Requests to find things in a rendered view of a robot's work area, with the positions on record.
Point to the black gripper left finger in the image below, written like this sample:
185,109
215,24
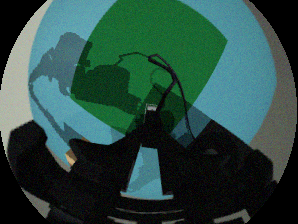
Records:
118,157

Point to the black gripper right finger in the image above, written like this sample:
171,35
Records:
177,164

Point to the green circuit board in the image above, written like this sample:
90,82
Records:
114,80

